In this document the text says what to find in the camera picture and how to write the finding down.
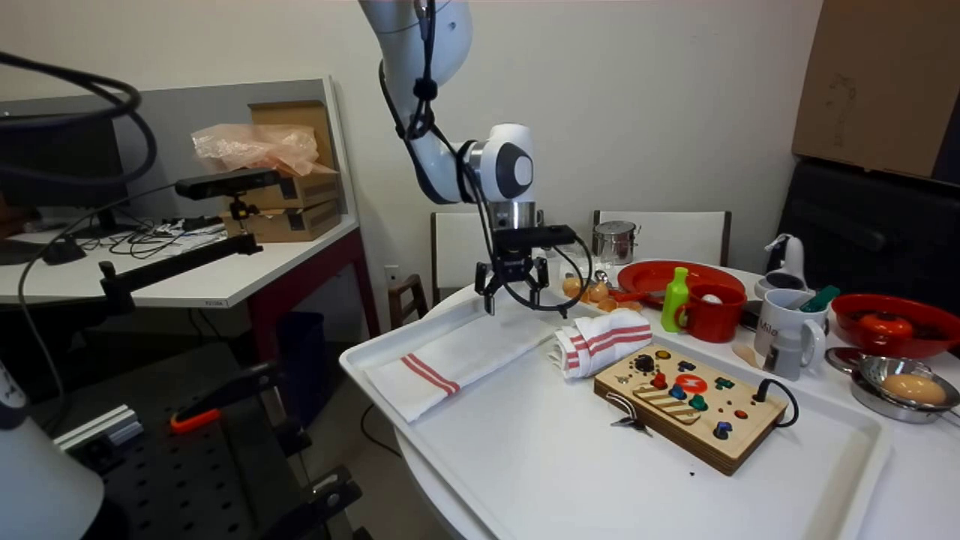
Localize wooden toy busy board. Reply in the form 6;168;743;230
590;339;805;478

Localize black cabinet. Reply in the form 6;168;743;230
777;157;960;319

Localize bread roll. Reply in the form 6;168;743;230
560;273;601;306

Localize cardboard box on desk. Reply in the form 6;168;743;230
248;100;346;206
226;191;349;245

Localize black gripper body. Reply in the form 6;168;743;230
476;226;554;294

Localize green plastic bottle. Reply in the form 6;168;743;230
656;265;693;335

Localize white spray bottle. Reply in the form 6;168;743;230
761;230;809;294

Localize white red-striped towel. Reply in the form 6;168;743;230
363;302;554;427
543;306;656;383

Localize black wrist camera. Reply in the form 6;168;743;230
493;221;582;254

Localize small wooden stool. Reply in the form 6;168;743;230
388;273;432;326

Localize white rounded lamp cover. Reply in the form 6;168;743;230
0;364;109;540

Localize steel bowl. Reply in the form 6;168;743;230
847;355;960;427

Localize dark waste bin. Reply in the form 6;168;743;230
276;309;331;422

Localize crumpled white red-striped towel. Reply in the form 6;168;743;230
543;306;656;383

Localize red mug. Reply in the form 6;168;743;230
682;282;749;346

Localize red tomato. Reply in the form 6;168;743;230
854;311;914;349

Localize large white tray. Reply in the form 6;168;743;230
336;268;895;540

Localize tangled desk cables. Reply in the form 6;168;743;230
100;214;227;258

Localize white measuring jug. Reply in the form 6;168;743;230
753;286;833;383

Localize black robot cart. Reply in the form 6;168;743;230
47;357;370;540

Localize white desk with red frame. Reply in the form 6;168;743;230
0;214;382;369

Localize large cardboard box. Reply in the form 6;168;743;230
791;0;960;184

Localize black stereo camera bar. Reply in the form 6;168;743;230
175;168;284;203

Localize black floor cable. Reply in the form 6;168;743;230
357;398;403;460

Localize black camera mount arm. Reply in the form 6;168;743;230
96;230;263;311

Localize black monitor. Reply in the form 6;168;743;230
0;109;132;219

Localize green scoop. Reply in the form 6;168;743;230
798;282;843;316

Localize orange-handled clamp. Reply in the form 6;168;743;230
166;401;227;438

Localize thick black cable bundle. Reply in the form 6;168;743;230
0;47;161;191

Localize red bowl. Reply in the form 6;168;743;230
614;258;748;309
829;291;960;361

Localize clear glass pitcher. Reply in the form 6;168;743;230
590;219;638;268

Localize tan egg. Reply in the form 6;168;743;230
880;373;952;409

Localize pink plastic bag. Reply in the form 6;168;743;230
189;119;321;181

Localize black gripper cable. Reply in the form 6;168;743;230
460;138;598;316

